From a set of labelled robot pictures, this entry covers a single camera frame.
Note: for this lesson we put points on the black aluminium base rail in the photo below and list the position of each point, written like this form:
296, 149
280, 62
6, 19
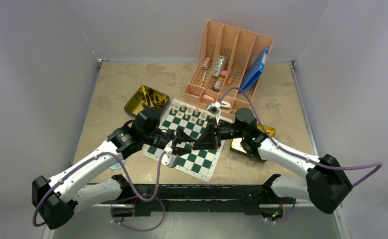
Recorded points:
248, 199

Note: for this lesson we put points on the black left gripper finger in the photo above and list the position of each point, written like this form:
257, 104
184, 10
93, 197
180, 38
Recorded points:
181, 136
179, 151

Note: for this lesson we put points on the pink desk organizer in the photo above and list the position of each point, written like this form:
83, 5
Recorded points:
241, 48

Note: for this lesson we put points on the white stapler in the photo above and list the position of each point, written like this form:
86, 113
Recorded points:
225, 105

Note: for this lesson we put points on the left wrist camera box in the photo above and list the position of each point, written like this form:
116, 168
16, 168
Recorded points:
170, 159

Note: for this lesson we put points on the pink capped bottle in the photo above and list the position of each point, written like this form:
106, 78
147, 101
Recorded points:
220, 80

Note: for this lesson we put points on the grey box in organizer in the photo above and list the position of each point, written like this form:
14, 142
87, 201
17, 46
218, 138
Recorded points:
219, 66

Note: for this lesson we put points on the blue folder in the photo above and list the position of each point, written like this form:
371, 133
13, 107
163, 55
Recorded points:
255, 71

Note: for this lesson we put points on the white blue round disc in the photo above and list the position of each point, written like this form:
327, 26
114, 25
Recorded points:
117, 166

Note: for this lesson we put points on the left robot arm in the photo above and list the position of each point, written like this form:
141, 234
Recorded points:
58, 198

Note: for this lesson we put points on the white queen lying in tin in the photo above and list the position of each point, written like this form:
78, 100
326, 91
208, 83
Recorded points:
203, 114

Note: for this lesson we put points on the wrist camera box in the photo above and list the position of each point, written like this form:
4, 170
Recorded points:
170, 159
214, 108

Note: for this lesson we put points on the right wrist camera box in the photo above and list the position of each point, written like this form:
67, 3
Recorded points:
214, 108

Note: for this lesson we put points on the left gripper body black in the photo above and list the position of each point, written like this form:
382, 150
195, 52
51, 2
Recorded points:
165, 139

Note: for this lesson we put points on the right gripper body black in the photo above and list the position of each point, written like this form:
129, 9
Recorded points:
229, 131

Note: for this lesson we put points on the gold tin with dark pieces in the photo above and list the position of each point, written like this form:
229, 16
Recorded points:
146, 97

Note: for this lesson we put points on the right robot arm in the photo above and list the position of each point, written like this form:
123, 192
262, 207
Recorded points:
320, 179

